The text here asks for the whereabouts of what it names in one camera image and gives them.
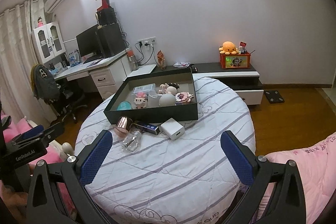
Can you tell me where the beige curtain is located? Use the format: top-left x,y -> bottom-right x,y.
1,0 -> 54,127

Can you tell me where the white bed post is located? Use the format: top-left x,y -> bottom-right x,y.
62,142 -> 75,156

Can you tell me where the small white side cabinet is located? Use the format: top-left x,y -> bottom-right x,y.
123,64 -> 157,82

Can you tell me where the orange octopus plush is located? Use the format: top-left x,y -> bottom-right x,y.
219,41 -> 240,55

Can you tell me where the white round rabbit light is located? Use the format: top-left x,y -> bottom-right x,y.
159,93 -> 176,107

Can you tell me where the pink brick flower figure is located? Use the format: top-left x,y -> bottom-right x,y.
175,92 -> 194,105

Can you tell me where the small black gadget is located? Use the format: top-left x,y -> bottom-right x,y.
190,64 -> 198,73

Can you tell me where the black floor scale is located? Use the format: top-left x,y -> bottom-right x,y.
264,90 -> 285,103

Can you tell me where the white desk with drawers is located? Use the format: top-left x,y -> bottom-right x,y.
55,51 -> 131,100

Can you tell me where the orange capped bottle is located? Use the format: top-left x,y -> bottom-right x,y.
126,50 -> 138,71

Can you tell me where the red toy box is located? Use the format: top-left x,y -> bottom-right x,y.
220,53 -> 251,69

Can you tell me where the teal round tin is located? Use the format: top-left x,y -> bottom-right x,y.
117,101 -> 132,111

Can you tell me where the pink white brick cat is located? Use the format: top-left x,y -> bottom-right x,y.
134,92 -> 147,109

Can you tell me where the blue black box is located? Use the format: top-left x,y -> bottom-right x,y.
133,122 -> 160,135

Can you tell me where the white wall cupboard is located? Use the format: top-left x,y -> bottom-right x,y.
31,22 -> 66,64

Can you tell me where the crumpled white packet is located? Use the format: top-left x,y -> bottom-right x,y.
173,62 -> 191,68

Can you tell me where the pink blanket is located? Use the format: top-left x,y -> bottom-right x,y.
266,134 -> 335,223

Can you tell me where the clear glass jar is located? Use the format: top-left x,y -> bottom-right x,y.
121,129 -> 142,152

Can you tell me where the small baby doll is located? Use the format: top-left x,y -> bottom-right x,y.
158,83 -> 179,96

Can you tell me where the black computer tower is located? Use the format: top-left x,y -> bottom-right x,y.
97,23 -> 126,58

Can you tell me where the low black white cabinet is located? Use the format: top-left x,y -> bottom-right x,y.
157,62 -> 264,106

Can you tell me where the striped white quilt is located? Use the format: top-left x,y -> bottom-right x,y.
86,76 -> 256,223

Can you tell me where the black computer monitor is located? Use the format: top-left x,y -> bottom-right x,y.
76,24 -> 100,57

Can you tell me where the rose gold metal cup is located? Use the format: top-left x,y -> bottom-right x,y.
114,116 -> 133,138

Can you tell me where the black storage box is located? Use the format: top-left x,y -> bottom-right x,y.
104,68 -> 198,124

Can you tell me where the black speaker on tower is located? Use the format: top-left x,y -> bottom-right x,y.
96,7 -> 117,26

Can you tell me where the white square charger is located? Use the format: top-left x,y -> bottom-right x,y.
159,118 -> 185,140

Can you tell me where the clear plastic case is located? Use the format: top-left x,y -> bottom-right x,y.
133,83 -> 156,94

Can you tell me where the grey jacket on chair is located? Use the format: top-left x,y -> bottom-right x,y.
30,64 -> 60,100

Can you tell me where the wall power strip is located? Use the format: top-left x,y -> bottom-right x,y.
138,37 -> 156,47

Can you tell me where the black office chair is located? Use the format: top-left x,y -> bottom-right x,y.
43,83 -> 87,123

